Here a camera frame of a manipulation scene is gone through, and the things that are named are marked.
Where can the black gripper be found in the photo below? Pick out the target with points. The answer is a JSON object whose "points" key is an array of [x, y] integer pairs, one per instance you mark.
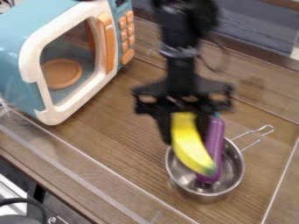
{"points": [[182, 92]]}

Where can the yellow toy banana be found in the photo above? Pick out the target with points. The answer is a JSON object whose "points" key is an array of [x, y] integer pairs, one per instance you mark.
{"points": [[187, 144]]}

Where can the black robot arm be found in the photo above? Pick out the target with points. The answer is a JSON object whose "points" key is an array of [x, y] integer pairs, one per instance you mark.
{"points": [[186, 21]]}

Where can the purple toy eggplant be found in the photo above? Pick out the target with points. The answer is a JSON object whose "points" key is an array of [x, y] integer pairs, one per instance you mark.
{"points": [[214, 145]]}

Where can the clear acrylic barrier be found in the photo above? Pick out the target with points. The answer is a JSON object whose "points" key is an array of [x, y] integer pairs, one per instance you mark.
{"points": [[99, 193]]}

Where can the blue toy microwave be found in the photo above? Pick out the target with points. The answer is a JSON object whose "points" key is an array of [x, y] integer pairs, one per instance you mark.
{"points": [[63, 48]]}

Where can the silver pot with handle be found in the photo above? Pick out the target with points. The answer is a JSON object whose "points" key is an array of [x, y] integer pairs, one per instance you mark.
{"points": [[210, 193]]}

